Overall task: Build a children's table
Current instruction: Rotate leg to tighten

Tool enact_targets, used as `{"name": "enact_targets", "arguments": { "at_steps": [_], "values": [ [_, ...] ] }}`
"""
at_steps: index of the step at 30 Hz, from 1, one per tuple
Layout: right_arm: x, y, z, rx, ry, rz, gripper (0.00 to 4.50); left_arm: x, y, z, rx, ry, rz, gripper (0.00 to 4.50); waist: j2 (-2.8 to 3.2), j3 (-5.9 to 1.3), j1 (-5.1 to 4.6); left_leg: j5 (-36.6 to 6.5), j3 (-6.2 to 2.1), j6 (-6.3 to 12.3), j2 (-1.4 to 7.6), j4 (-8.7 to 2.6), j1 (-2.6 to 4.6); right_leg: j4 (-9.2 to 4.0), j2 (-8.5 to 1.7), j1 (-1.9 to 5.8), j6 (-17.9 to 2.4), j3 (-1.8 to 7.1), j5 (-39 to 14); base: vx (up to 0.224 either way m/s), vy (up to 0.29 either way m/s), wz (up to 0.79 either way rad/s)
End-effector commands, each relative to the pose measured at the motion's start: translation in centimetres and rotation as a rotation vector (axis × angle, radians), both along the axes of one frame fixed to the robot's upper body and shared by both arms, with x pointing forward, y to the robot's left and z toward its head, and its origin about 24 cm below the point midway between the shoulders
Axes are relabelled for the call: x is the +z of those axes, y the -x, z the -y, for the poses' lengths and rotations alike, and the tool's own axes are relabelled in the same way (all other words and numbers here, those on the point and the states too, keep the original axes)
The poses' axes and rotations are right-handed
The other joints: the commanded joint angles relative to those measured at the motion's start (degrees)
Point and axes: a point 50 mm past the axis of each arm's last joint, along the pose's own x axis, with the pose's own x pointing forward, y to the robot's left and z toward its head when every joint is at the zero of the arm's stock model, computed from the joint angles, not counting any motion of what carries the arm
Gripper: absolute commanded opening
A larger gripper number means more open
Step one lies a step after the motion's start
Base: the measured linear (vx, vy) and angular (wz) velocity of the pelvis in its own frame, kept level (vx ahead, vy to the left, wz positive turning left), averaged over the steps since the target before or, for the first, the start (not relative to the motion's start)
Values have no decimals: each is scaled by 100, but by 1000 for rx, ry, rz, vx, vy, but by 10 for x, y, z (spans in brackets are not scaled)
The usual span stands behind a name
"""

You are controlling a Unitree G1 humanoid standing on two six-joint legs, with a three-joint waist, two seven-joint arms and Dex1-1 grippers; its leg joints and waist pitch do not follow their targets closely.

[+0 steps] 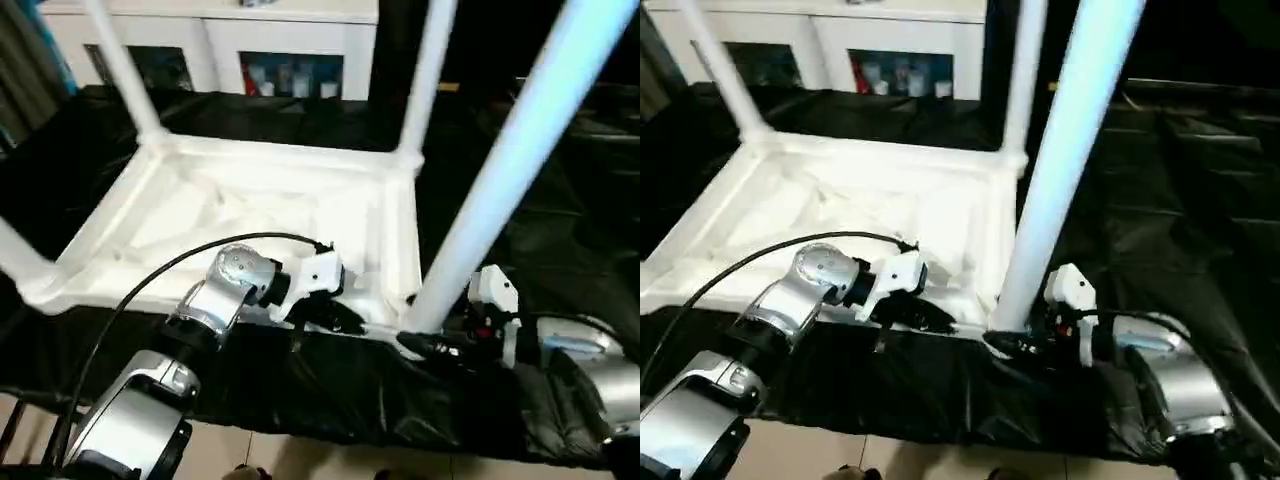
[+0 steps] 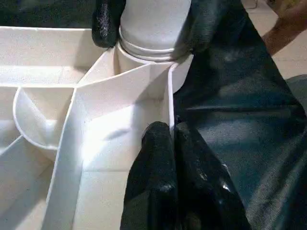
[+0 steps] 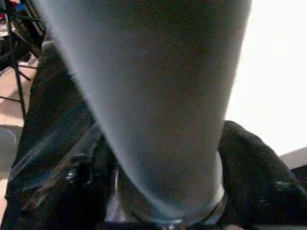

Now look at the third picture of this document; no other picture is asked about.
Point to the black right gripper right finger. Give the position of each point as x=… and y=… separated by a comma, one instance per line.
x=259, y=187

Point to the black folding stand frame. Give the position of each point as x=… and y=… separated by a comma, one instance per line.
x=20, y=91

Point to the white plastic table leg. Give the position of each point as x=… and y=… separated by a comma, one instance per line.
x=156, y=95

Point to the grey floor rug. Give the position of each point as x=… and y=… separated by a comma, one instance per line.
x=9, y=148

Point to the black mat cover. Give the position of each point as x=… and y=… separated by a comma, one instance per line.
x=52, y=100

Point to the white plastic table top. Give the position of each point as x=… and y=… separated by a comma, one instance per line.
x=275, y=72

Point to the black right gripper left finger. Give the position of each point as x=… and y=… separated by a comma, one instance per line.
x=81, y=196

